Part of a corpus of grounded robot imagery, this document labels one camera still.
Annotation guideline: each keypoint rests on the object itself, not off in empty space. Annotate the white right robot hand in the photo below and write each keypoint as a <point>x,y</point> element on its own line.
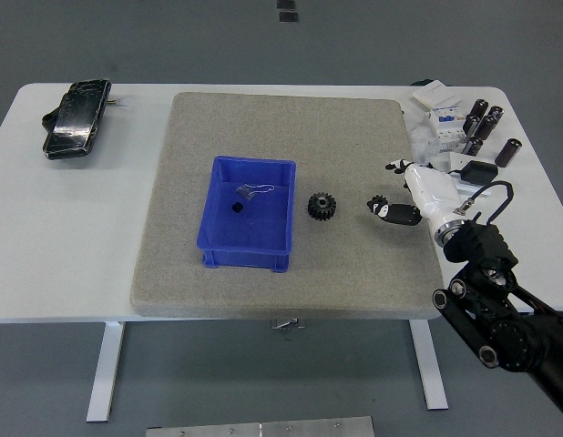
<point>429,191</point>

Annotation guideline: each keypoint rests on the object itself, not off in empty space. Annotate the black metal gear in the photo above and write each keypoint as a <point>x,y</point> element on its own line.
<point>321,207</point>
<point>377,199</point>

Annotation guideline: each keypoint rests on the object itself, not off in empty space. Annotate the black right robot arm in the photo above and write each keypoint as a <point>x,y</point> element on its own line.
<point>482,248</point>

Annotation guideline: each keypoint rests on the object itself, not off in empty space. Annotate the blue plastic box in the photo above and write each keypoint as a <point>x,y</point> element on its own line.
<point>245,227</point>

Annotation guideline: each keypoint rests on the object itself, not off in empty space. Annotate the small black nut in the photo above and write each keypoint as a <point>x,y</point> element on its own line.
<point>237,207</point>

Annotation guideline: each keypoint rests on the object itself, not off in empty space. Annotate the white socket plate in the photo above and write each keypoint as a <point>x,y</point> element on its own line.
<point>459,160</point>

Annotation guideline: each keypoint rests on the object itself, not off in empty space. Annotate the black power adapter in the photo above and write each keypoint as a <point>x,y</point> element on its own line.
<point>478,173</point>

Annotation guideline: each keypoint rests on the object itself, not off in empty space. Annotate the crumpled clear plastic bag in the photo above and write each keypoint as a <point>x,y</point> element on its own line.
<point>423,139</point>

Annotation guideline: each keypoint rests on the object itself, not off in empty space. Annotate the dark cylindrical capacitor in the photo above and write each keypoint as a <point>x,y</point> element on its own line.
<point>480,108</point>
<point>471,125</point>
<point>487,127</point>
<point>495,114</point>
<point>473,146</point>
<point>508,152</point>

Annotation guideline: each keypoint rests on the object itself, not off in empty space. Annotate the white blue circuit breaker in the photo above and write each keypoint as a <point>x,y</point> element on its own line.
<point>447,129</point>

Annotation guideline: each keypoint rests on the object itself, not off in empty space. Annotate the grey-brown foam mat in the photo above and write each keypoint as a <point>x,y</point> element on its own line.
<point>272,127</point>

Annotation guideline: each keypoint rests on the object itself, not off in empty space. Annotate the white table leg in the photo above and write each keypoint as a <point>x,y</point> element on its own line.
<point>106,368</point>
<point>429,364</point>

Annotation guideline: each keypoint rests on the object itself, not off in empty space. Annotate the grey metal plate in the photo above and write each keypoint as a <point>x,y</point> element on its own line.
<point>263,428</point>

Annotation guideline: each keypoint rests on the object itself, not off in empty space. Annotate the black wrapped battery pack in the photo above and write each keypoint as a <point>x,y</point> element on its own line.
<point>74,120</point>

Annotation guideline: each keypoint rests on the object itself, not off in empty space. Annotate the white wall switch plate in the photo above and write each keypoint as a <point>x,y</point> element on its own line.
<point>435,94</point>

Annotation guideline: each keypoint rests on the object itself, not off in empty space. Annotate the metal bracket under table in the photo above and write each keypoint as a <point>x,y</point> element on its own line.
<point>287,323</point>

